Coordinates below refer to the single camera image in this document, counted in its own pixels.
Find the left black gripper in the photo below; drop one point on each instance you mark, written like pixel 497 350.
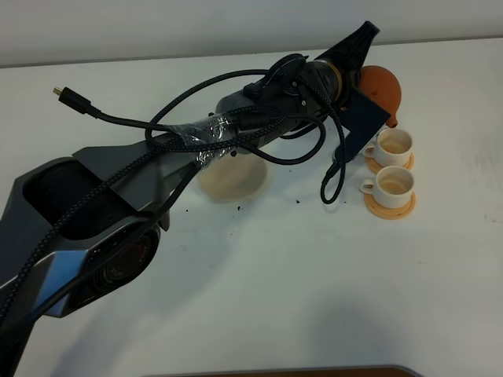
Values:
pixel 342 64

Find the brown clay teapot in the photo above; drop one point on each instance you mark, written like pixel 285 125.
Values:
pixel 383 88

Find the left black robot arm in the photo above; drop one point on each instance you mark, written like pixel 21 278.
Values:
pixel 77 228

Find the beige round teapot coaster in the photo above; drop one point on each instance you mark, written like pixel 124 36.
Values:
pixel 234 178

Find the far white teacup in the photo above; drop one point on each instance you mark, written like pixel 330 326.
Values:
pixel 392 147

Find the white teacup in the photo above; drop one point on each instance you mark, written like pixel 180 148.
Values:
pixel 392 187
pixel 392 147

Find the far orange cup coaster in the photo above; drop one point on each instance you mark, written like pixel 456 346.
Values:
pixel 375 167

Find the orange cup coaster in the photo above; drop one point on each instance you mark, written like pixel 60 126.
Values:
pixel 390 213
pixel 375 167

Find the near white teacup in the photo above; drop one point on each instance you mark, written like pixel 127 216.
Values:
pixel 392 187

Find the near orange cup coaster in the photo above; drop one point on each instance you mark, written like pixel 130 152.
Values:
pixel 390 213

